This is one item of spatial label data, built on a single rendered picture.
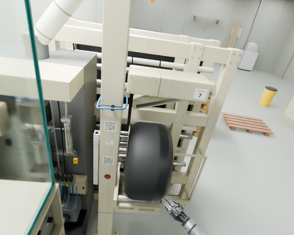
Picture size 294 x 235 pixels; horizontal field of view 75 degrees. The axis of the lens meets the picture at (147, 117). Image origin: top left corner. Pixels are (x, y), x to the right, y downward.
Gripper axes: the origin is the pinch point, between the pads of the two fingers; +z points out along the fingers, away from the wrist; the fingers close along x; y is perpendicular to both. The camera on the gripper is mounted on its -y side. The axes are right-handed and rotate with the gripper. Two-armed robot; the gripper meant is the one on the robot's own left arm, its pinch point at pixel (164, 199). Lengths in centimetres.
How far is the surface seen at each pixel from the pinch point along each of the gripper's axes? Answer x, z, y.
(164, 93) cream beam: -40, 44, 48
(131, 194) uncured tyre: 17.6, 13.5, 13.9
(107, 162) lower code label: 17.9, 41.6, 18.5
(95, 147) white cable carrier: 19, 49, 31
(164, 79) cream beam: -41, 47, 58
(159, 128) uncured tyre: -22, 30, 34
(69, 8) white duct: -7, 95, 100
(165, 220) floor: -14, 6, -117
